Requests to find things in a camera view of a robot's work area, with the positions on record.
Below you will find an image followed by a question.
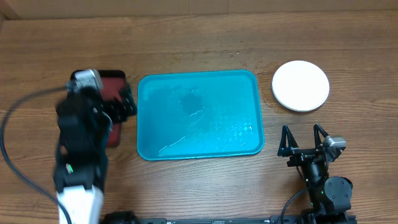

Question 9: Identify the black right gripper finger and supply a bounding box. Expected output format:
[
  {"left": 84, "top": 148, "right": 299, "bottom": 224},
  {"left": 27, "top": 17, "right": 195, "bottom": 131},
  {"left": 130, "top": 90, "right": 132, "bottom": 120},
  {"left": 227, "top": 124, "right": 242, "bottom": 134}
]
[
  {"left": 313, "top": 123, "right": 328, "bottom": 146},
  {"left": 278, "top": 125, "right": 299, "bottom": 152}
]

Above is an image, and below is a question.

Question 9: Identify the white pink plate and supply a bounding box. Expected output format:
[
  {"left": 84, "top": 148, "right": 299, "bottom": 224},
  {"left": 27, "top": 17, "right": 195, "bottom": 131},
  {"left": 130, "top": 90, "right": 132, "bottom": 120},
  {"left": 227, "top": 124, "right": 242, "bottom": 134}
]
[{"left": 271, "top": 60, "right": 330, "bottom": 112}]

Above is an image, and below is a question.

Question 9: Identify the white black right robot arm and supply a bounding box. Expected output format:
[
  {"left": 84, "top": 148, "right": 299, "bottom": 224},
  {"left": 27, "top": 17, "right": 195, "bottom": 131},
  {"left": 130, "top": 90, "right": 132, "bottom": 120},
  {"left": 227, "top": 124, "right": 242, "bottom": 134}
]
[{"left": 274, "top": 123, "right": 357, "bottom": 224}]

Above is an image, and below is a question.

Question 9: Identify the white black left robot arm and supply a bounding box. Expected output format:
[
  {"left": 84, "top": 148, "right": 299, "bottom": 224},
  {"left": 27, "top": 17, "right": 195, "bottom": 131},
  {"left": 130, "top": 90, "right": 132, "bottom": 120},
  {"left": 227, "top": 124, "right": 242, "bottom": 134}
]
[{"left": 53, "top": 85, "right": 136, "bottom": 223}]

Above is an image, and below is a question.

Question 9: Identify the black tray with red water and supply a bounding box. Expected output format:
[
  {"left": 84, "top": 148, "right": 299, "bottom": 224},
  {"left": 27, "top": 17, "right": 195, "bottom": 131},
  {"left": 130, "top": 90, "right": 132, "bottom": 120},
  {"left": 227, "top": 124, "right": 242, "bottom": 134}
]
[{"left": 70, "top": 70, "right": 127, "bottom": 147}]

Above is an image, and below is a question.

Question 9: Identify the blue plastic tray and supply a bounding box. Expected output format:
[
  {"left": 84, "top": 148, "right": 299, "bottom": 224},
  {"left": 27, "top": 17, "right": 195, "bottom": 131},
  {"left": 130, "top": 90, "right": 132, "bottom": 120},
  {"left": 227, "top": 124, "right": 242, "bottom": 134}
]
[{"left": 137, "top": 70, "right": 265, "bottom": 161}]

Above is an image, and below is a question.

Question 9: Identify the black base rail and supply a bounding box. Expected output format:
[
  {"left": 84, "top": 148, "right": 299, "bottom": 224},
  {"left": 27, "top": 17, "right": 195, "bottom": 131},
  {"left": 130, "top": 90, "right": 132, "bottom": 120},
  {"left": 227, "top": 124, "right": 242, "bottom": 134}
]
[{"left": 99, "top": 210, "right": 358, "bottom": 224}]

